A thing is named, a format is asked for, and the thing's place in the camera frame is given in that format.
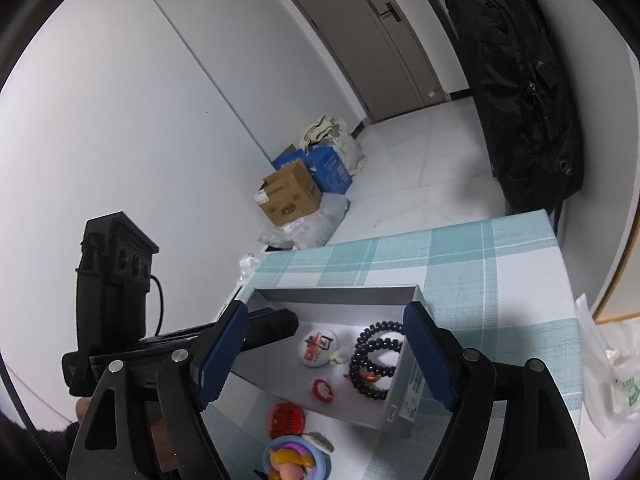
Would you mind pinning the silver cardboard box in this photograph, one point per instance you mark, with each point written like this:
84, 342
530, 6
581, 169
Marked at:
330, 310

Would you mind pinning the green checked tablecloth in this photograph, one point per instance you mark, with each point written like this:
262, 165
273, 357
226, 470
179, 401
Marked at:
475, 270

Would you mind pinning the white plastic bag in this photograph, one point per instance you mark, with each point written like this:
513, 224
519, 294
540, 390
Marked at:
610, 370

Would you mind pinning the white tote bag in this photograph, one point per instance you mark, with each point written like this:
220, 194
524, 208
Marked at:
352, 150

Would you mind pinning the cream folded cloth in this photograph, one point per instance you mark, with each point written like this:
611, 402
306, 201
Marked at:
320, 130

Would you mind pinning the person's left forearm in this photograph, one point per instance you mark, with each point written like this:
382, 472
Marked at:
30, 455

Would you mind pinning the brown cardboard box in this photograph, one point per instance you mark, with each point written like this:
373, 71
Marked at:
290, 195

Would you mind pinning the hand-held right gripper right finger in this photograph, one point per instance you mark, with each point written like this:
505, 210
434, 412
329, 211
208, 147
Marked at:
430, 355

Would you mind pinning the grey-brown door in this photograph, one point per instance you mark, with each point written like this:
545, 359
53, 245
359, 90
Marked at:
360, 35

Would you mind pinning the blue cardboard box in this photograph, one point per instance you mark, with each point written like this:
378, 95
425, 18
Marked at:
330, 170

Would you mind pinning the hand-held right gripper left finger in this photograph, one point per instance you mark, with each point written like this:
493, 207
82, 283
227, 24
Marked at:
222, 355

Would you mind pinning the large grey plastic parcel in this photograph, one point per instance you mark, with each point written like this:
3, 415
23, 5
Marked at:
315, 225

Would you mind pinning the person's left hand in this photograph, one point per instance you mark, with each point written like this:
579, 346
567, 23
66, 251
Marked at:
82, 410

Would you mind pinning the purple bowl with trinkets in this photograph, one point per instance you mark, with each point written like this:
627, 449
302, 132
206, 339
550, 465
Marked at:
295, 460

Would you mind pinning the red and white charm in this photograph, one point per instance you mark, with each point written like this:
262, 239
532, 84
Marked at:
322, 390

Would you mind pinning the black backpack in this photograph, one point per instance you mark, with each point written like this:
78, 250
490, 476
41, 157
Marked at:
520, 85

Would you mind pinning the white round badge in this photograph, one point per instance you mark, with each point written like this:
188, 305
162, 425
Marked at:
317, 346

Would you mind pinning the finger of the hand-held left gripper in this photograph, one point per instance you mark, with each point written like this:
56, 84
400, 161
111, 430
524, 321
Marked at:
275, 325

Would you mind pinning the red round badge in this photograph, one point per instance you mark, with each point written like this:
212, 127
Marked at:
285, 420

